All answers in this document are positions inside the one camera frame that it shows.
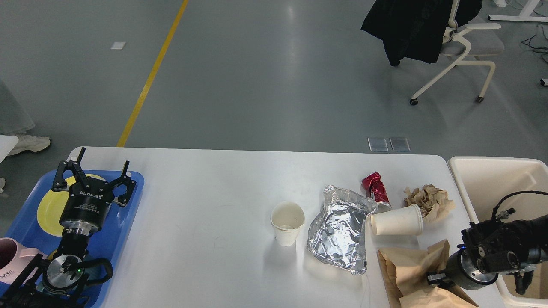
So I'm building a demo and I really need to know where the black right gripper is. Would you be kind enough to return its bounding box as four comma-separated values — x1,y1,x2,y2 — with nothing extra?
427,250,499,290

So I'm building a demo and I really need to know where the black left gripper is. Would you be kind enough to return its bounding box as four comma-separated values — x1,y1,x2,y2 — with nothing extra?
52,147,137,237

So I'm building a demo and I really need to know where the brown paper bag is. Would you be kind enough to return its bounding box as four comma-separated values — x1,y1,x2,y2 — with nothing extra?
501,263,548,299
378,240,478,308

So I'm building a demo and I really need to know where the yellow plate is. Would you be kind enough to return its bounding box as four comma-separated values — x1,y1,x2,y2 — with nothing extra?
36,190,98,237

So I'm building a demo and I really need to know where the silver foil bag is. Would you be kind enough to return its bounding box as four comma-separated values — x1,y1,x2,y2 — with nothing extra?
307,185,378,275

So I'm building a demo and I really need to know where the pink mug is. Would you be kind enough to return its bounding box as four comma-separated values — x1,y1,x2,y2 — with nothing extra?
0,237,43,285

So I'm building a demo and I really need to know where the white paper cup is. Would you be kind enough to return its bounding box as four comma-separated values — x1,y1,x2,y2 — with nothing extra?
271,201,305,247

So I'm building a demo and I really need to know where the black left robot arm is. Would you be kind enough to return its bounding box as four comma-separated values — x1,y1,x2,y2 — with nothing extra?
1,148,144,308

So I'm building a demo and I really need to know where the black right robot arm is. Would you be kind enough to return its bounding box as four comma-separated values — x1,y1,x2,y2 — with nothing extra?
426,201,548,295

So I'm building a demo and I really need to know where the white tissue block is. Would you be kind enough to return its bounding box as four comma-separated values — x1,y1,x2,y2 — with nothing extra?
370,204,423,236

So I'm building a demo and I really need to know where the crumpled brown paper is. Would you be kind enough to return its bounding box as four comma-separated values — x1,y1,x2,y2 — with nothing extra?
404,184,456,224

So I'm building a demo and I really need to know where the person in light clothes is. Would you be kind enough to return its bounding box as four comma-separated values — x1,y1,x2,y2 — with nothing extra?
0,81,51,156

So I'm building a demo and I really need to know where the white waste bin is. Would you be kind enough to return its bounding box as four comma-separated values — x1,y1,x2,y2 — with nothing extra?
449,157,548,308

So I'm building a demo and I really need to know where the crushed red can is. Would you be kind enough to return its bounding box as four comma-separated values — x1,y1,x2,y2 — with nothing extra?
362,172,392,213

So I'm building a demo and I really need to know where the right floor outlet plate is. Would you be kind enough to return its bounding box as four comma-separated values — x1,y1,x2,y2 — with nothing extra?
389,138,411,152

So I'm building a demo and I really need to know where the floor outlet plate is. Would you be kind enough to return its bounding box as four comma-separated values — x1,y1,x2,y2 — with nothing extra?
389,138,411,152
368,138,389,152

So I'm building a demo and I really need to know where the left floor outlet plate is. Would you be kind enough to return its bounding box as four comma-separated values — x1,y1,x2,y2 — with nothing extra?
368,138,389,152

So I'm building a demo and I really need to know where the white office chair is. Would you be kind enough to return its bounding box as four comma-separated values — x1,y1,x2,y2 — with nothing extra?
410,0,504,106

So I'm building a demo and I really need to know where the black jacket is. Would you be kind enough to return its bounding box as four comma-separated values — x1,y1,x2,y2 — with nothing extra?
360,0,483,67

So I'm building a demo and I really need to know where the white desk leg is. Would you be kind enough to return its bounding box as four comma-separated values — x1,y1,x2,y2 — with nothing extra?
488,0,548,23

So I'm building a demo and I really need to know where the black floor cable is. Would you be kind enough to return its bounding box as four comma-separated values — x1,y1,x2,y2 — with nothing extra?
520,24,548,65

